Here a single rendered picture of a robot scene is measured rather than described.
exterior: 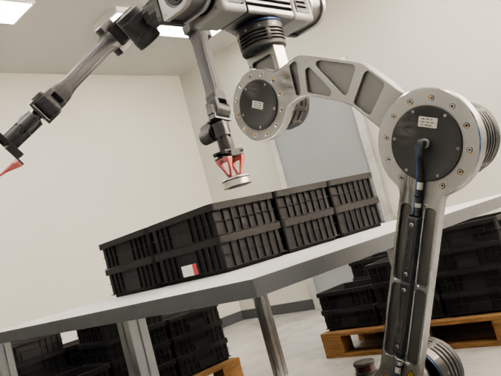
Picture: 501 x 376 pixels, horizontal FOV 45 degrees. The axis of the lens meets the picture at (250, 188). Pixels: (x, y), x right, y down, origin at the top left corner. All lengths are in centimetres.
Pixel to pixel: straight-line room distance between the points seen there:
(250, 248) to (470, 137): 98
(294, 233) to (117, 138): 416
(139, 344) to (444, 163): 96
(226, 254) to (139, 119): 453
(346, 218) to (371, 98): 102
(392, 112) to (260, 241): 86
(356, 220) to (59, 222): 361
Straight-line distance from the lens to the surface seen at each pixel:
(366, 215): 255
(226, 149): 215
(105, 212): 590
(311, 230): 228
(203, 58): 233
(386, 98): 146
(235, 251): 202
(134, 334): 178
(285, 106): 164
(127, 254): 247
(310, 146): 570
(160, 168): 639
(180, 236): 215
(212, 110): 220
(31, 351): 354
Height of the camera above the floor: 77
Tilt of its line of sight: 5 degrees up
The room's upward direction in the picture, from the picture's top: 15 degrees counter-clockwise
